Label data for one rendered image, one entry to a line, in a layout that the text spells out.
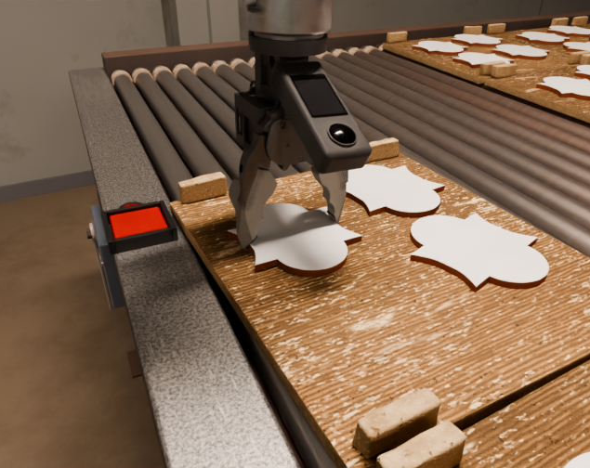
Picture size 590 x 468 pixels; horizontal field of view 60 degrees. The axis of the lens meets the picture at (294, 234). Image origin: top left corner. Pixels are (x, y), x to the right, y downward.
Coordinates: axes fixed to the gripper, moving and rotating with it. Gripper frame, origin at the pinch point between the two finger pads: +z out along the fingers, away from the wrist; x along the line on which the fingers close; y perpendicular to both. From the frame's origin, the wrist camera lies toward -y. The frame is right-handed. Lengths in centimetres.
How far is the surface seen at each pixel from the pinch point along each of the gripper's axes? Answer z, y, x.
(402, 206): -0.4, -0.6, -14.1
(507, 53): -2, 52, -89
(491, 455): 0.7, -29.1, 0.9
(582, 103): -1, 17, -71
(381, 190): -0.4, 3.9, -14.3
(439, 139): 2.0, 19.8, -38.3
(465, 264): -0.4, -12.9, -12.1
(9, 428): 96, 80, 47
